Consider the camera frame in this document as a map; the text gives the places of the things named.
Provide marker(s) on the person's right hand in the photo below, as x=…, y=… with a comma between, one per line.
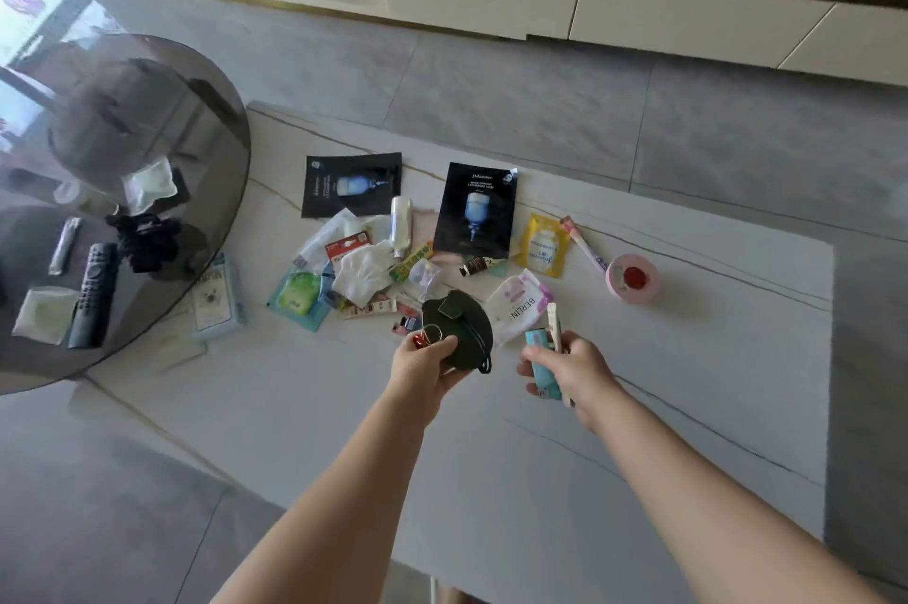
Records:
x=585, y=376

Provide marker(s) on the green sachet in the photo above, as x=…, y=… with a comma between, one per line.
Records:
x=298, y=295

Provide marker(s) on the round smoked glass table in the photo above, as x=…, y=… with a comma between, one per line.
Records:
x=85, y=128

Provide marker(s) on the pink round container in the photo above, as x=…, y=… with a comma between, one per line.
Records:
x=633, y=278

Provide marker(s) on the clear plastic packet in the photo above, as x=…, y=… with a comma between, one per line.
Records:
x=323, y=238

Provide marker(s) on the black remote control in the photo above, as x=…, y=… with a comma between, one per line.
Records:
x=93, y=295

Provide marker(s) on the black camera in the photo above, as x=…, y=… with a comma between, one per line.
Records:
x=145, y=242

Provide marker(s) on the small dark brown tube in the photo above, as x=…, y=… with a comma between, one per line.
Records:
x=479, y=266

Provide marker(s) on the person's right forearm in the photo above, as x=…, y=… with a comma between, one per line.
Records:
x=702, y=518

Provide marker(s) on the white crumpled cloth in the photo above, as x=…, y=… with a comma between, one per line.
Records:
x=363, y=272

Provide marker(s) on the small white bottle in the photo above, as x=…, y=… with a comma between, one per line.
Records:
x=401, y=224

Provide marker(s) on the yellow sachet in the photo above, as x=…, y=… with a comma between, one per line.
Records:
x=543, y=247

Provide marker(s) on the white tissue pack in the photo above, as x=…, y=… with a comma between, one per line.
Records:
x=44, y=314

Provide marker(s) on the white pink wipes packet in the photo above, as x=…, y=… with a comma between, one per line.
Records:
x=518, y=302

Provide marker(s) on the person's left thumb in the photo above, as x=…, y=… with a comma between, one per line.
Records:
x=438, y=347

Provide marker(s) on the person's left forearm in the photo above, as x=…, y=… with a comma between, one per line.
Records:
x=333, y=518

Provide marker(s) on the person's left hand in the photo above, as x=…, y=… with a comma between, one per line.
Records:
x=415, y=376

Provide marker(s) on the teal cosmetic tube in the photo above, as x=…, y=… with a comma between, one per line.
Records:
x=537, y=339

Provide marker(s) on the beige cosmetic tube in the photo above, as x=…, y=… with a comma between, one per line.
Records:
x=369, y=308

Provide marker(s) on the dark green zip pouch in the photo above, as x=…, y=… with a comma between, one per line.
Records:
x=465, y=330

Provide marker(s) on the red white sachet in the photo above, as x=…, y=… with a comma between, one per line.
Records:
x=347, y=247

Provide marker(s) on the white crumpled tissue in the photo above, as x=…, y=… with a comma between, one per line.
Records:
x=150, y=183

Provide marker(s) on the silver tube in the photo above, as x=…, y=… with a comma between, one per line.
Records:
x=64, y=246

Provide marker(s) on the white pink slim tube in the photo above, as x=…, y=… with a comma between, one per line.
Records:
x=553, y=323

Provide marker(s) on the black face mask packet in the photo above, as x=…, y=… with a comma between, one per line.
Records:
x=351, y=185
x=475, y=210

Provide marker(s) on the small clear pouch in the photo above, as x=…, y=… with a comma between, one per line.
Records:
x=424, y=276

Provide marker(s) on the yellow green stick packet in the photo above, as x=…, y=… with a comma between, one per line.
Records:
x=411, y=264

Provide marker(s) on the small red lip balm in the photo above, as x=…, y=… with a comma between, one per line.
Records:
x=407, y=325

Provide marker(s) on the cream low cabinet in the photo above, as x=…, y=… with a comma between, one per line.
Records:
x=638, y=7

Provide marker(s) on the light blue box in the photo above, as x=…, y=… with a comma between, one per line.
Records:
x=216, y=298

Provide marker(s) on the person's right fingers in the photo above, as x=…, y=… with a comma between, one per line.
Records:
x=537, y=369

